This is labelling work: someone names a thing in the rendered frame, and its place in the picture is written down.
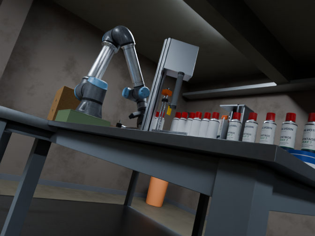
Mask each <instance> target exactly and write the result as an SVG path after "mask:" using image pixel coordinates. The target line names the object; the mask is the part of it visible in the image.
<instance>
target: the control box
mask: <svg viewBox="0 0 315 236"><path fill-rule="evenodd" d="M198 50H199V47H198V46H195V45H192V44H188V43H185V42H182V41H179V40H176V39H173V38H172V39H171V41H170V44H169V48H168V51H167V55H166V58H165V63H164V67H163V72H165V73H166V75H168V76H171V77H174V78H177V77H178V72H184V73H185V74H184V77H183V80H184V81H189V79H190V78H191V77H192V76H193V71H194V67H195V62H196V58H197V54H198Z"/></svg>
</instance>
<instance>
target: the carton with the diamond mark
mask: <svg viewBox="0 0 315 236"><path fill-rule="evenodd" d="M80 103H81V101H79V100H78V99H77V98H76V96H75V93H74V89H72V88H69V87H67V86H63V87H62V88H60V89H59V90H58V91H57V92H56V95H55V98H54V101H53V103H52V106H51V109H50V112H49V114H48V117H47V120H53V121H55V119H56V116H57V113H58V110H67V109H73V110H76V108H77V107H78V105H79V104H80Z"/></svg>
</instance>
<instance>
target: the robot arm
mask: <svg viewBox="0 0 315 236"><path fill-rule="evenodd" d="M120 47H121V48H122V49H123V51H124V55H125V58H126V62H127V66H128V69H129V73H130V76H131V80H132V83H133V86H134V89H130V88H128V87H126V88H124V89H123V91H122V96H123V97H124V98H126V99H129V100H131V101H134V102H136V103H137V110H138V112H134V113H131V114H130V115H129V118H130V119H132V118H136V117H138V119H137V128H141V126H142V122H143V117H144V114H145V111H146V107H147V97H148V96H149V95H150V90H149V89H148V88H147V87H145V85H144V81H143V76H142V73H141V69H140V66H139V62H138V58H137V55H136V51H135V41H134V38H133V35H132V34H131V32H130V30H129V29H128V28H126V27H124V26H116V27H115V28H113V29H112V30H110V31H108V32H106V33H105V34H104V36H103V39H102V49H101V50H100V52H99V54H98V56H97V58H96V60H95V62H94V63H93V65H92V67H91V69H90V71H89V73H88V75H87V76H86V77H83V79H82V80H81V82H80V84H78V85H77V86H76V88H75V90H74V93H75V96H76V98H77V99H78V100H79V101H81V103H80V104H79V105H78V107H77V108H76V111H79V112H82V113H85V114H88V115H91V116H94V117H97V118H100V119H102V105H103V101H104V98H105V94H106V91H107V87H108V84H107V83H106V82H105V81H103V80H101V78H102V77H103V75H104V73H105V71H106V69H107V67H108V65H109V63H110V61H111V59H112V57H113V55H114V54H115V53H117V52H118V50H119V48H120Z"/></svg>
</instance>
